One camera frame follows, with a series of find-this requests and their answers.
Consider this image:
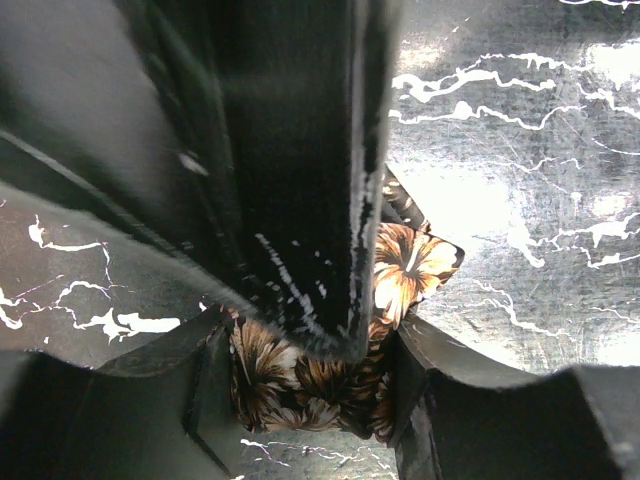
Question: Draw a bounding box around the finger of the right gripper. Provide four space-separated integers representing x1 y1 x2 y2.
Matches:
1 1 259 315
119 1 402 362

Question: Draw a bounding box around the brown floral patterned tie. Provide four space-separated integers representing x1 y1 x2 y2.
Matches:
225 170 464 443

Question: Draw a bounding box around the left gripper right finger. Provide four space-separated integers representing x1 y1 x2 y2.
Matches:
391 313 639 479

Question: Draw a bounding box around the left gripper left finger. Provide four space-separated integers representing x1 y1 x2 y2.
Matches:
1 308 240 479

